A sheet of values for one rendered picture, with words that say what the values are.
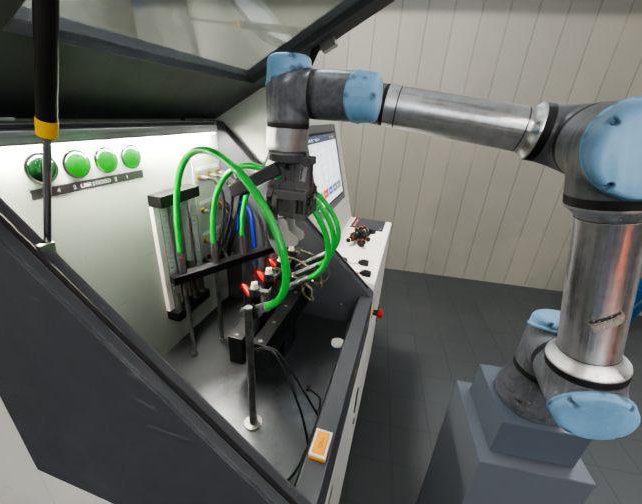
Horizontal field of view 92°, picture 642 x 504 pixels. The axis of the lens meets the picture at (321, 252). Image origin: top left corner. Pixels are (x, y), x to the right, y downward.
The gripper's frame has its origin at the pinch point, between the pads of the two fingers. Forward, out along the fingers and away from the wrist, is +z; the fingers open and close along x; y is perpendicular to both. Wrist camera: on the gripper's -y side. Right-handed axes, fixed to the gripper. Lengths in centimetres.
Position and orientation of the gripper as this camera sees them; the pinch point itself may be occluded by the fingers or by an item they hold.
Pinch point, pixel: (276, 249)
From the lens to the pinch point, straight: 66.3
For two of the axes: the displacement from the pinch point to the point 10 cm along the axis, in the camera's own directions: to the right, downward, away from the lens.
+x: 2.8, -3.8, 8.8
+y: 9.6, 1.7, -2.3
